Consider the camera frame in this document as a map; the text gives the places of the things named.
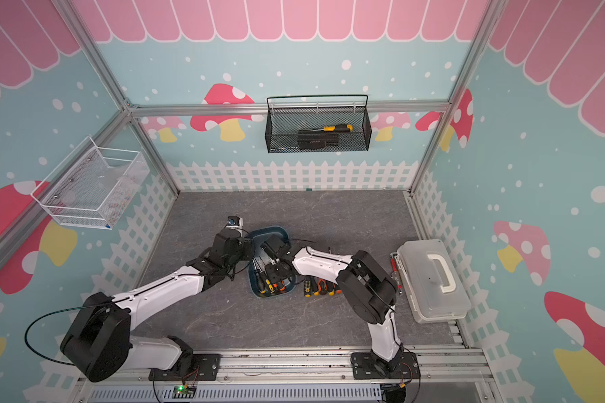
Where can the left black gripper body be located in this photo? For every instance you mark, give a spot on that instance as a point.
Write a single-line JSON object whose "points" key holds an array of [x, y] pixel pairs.
{"points": [[244, 253]]}

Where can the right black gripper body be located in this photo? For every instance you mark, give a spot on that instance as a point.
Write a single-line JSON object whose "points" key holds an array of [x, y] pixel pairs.
{"points": [[274, 273]]}

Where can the teal plastic storage box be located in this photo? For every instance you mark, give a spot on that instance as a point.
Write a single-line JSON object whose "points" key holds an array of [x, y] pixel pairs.
{"points": [[259, 236]]}

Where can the black red screwdriver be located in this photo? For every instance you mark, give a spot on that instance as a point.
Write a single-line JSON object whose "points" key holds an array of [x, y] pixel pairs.
{"points": [[322, 286]]}

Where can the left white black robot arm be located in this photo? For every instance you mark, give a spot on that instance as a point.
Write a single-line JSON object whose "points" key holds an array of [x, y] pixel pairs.
{"points": [[99, 342]]}

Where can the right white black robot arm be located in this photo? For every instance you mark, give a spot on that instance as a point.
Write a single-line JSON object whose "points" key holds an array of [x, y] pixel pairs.
{"points": [[370, 291]]}

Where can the yellow black screwdriver in basket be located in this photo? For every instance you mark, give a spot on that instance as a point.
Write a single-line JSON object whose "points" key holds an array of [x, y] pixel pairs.
{"points": [[339, 128]]}

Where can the red tool beside toolbox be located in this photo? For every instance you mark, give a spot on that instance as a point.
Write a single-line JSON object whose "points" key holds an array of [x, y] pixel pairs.
{"points": [[395, 273]]}

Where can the black tool in basket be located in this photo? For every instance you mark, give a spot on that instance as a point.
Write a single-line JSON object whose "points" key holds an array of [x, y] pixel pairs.
{"points": [[317, 140]]}

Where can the green lit circuit board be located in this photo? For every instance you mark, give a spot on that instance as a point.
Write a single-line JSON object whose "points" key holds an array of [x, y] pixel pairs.
{"points": [[184, 392]]}

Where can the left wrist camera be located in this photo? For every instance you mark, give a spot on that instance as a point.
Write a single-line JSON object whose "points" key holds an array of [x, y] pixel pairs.
{"points": [[234, 222]]}

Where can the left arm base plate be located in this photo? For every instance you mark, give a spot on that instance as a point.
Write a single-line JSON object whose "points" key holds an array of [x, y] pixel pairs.
{"points": [[191, 367]]}

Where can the grey slotted cable duct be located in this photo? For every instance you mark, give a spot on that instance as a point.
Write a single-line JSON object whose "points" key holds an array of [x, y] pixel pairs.
{"points": [[242, 393]]}

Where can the white wire mesh basket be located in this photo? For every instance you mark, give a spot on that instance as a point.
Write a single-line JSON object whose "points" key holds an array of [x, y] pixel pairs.
{"points": [[92, 186]]}

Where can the black wire mesh basket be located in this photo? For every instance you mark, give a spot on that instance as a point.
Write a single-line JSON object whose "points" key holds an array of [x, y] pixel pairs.
{"points": [[287, 114]]}

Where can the white plastic toolbox with handle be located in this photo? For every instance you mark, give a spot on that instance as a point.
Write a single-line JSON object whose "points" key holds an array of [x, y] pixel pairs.
{"points": [[434, 289]]}

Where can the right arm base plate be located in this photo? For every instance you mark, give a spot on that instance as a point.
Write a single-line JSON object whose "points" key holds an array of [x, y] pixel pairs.
{"points": [[369, 366]]}

